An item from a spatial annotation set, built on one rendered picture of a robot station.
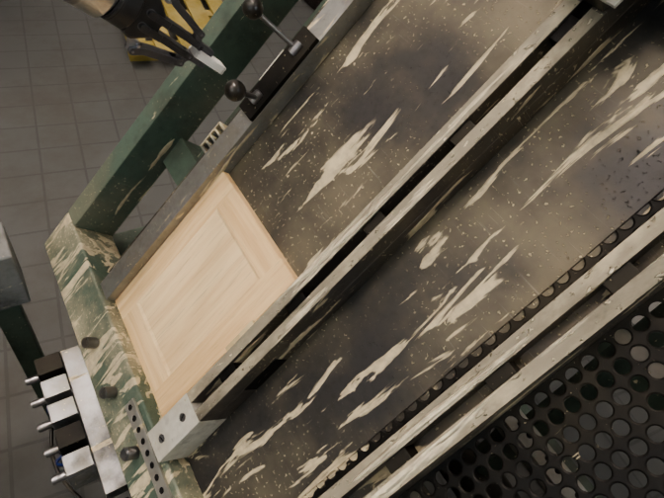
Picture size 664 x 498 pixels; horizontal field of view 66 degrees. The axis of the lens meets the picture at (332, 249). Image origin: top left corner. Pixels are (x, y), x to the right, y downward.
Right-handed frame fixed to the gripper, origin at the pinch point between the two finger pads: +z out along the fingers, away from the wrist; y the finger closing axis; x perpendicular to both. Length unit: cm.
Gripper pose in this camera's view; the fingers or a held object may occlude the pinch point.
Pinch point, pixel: (207, 58)
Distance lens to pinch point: 102.9
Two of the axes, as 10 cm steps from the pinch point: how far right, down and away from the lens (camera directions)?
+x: 5.2, 7.0, -4.9
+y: -6.7, 6.9, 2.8
